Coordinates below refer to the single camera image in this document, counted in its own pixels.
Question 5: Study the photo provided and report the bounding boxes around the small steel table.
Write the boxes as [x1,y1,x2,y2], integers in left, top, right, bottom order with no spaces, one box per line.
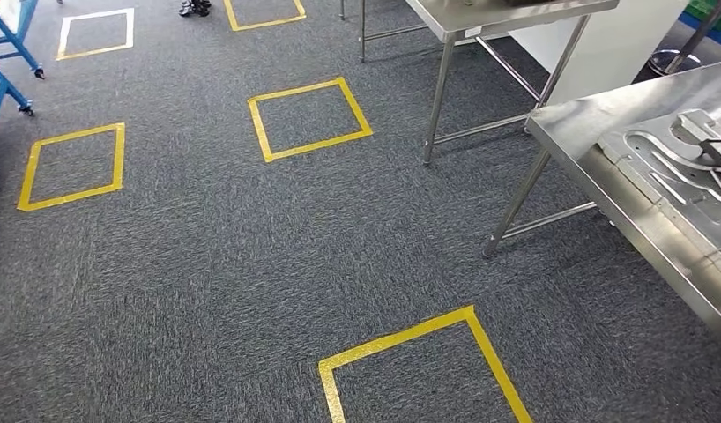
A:
[337,0,621,167]

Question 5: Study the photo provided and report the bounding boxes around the chrome stanchion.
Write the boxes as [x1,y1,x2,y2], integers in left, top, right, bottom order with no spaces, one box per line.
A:
[648,0,721,77]

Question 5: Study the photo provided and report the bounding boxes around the yellow floor tape square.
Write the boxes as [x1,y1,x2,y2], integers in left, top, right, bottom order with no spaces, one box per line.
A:
[56,7,135,62]
[248,77,375,163]
[223,0,308,32]

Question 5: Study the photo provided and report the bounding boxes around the person's feet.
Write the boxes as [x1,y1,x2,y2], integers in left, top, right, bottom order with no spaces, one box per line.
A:
[178,0,213,19]

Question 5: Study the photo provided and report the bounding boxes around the white cabinet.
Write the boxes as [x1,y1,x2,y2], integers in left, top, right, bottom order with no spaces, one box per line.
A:
[509,0,692,107]

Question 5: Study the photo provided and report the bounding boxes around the green plastic crate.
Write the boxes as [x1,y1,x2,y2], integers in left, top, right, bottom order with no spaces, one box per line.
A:
[684,0,721,33]

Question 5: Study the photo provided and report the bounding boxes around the steel workbench table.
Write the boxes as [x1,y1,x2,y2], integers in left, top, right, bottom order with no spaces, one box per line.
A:
[481,60,721,352]

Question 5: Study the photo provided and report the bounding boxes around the aluminium fixture plate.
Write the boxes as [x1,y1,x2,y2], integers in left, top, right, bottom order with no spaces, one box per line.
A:
[597,108,721,276]

